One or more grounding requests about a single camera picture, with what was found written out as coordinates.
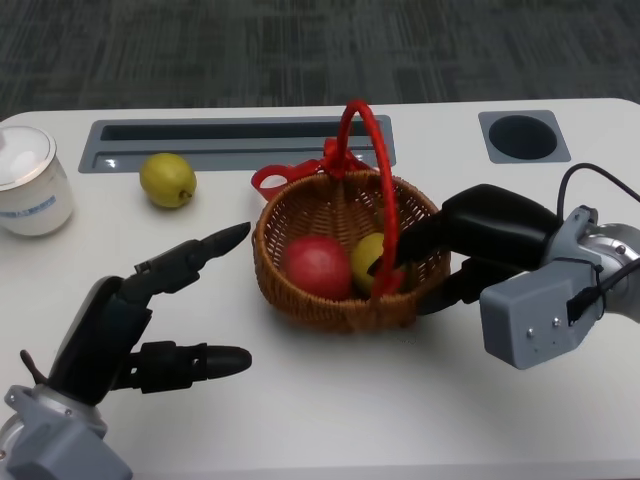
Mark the yellow-green pear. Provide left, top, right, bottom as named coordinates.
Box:
left=349, top=232, right=407, bottom=296

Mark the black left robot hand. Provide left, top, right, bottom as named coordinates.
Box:
left=47, top=222, right=253, bottom=407

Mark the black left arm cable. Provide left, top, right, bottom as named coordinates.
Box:
left=19, top=349, right=50, bottom=385

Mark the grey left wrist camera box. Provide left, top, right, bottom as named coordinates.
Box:
left=3, top=384, right=134, bottom=480

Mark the white lidded ceramic cup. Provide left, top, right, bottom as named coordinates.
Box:
left=0, top=124, right=75, bottom=236

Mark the red apple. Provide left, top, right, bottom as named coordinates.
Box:
left=280, top=235, right=353, bottom=302

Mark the wicker basket with red handle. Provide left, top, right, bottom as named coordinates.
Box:
left=249, top=99, right=454, bottom=335

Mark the yellow lemon on table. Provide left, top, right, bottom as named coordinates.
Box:
left=139, top=153, right=197, bottom=209

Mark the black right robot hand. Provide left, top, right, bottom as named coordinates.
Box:
left=367, top=183, right=561, bottom=316

